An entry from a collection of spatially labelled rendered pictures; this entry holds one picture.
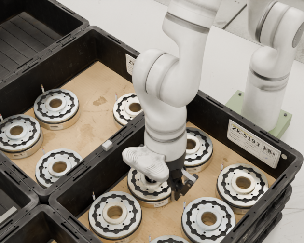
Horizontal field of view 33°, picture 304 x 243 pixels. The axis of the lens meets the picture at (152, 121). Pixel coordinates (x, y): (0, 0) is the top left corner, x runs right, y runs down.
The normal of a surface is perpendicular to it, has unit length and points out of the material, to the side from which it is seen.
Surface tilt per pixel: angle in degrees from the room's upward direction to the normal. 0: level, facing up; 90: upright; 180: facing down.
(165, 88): 67
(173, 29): 59
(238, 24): 0
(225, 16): 0
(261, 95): 88
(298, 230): 0
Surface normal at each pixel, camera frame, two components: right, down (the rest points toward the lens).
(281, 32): -0.53, 0.26
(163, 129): -0.14, 0.72
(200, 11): 0.18, 0.36
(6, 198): -0.02, -0.65
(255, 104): -0.58, 0.60
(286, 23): -0.33, -0.17
